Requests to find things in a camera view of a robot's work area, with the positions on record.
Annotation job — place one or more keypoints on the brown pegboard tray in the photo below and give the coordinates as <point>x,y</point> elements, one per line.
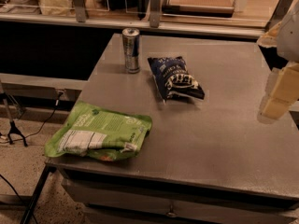
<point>208,8</point>

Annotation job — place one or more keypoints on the black tripod stand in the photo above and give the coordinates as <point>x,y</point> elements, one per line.
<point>13,128</point>

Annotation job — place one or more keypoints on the black table leg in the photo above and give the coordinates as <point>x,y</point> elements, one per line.
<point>30,207</point>

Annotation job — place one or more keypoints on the grey table drawer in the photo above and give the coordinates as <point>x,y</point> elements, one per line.
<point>105,204</point>

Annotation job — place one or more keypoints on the silver blue redbull can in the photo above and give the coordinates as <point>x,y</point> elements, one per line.
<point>130,41</point>

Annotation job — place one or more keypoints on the grey metal shelf post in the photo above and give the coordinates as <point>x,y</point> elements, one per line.
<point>81,14</point>
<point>154,13</point>

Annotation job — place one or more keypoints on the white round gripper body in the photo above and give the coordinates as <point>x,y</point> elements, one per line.
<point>290,37</point>

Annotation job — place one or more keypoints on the grey metal shelf bracket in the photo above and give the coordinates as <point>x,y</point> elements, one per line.
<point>279,13</point>

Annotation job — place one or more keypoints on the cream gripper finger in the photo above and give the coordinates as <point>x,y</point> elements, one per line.
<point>269,39</point>
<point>281,91</point>

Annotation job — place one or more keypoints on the green rice chip bag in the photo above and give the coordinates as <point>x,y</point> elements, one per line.
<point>98,133</point>

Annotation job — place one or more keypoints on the dark blue chip bag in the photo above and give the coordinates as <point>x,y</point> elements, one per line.
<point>172,78</point>

